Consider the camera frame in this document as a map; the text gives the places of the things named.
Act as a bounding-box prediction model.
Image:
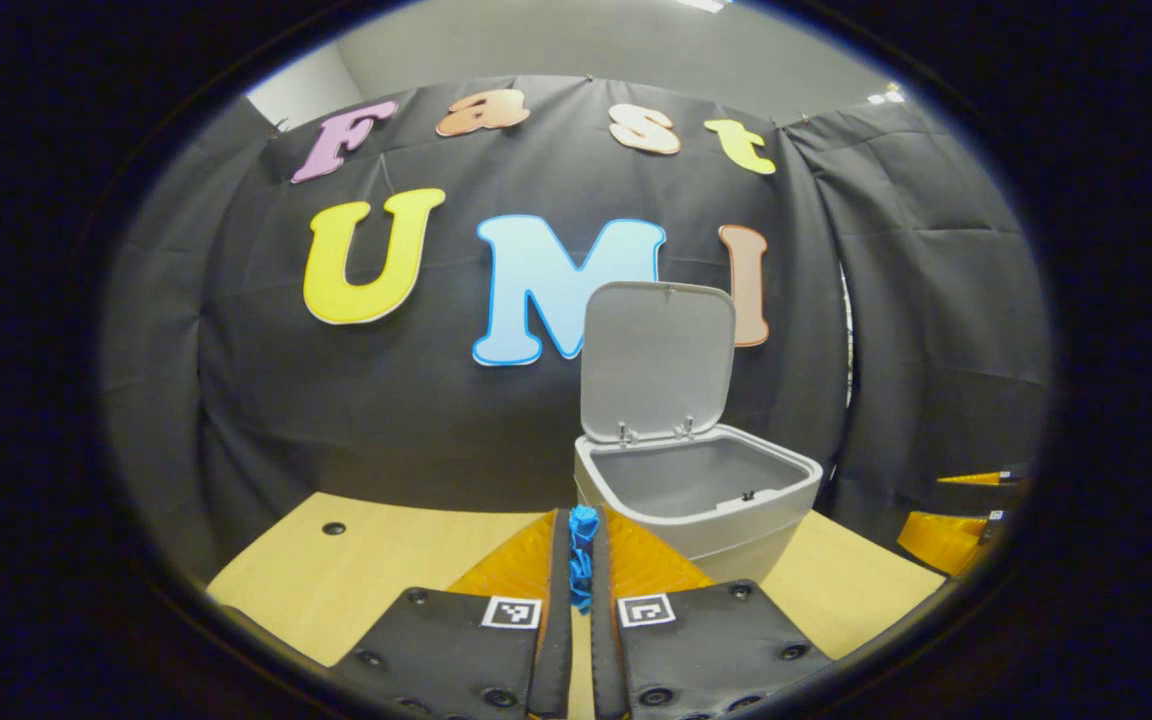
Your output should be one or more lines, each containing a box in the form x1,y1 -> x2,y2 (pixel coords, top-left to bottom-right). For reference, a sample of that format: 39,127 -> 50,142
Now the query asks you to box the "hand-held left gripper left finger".
331,507 -> 575,720

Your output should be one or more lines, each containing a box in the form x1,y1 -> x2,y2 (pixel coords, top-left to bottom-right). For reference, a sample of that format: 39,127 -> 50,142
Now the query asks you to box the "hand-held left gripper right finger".
591,505 -> 835,720

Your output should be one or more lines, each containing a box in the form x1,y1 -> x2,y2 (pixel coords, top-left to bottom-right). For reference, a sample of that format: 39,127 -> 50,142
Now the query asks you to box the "blue paper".
568,505 -> 601,616

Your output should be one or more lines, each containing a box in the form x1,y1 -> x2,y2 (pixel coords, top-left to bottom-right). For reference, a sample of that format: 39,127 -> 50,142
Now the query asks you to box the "white desktop garbage bin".
574,281 -> 824,586

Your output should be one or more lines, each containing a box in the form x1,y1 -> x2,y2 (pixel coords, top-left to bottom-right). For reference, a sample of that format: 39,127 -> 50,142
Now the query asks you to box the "wooden desktop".
206,490 -> 947,720

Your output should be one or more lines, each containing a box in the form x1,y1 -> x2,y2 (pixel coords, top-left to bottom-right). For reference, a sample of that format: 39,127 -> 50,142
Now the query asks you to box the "black backdrop cloth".
101,75 -> 1052,591

